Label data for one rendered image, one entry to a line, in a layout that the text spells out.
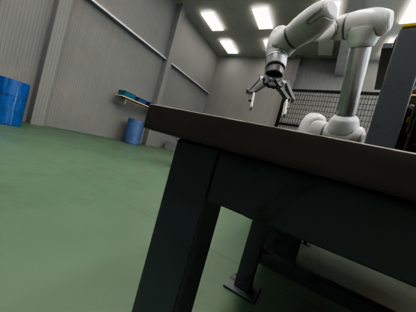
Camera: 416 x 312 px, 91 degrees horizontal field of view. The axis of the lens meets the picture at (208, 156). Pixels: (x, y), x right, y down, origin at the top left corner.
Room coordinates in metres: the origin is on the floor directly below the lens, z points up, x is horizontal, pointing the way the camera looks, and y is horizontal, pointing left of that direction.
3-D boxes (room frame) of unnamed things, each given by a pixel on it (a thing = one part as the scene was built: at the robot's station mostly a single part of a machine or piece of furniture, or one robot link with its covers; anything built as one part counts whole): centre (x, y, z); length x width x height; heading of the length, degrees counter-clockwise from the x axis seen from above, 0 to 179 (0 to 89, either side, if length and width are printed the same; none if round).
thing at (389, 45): (0.83, -0.65, 1.16); 0.37 x 0.14 x 0.02; 143
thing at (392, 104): (0.62, -0.49, 0.92); 0.08 x 0.08 x 0.44; 53
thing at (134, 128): (8.09, 3.09, 0.48); 0.67 x 0.64 x 0.97; 62
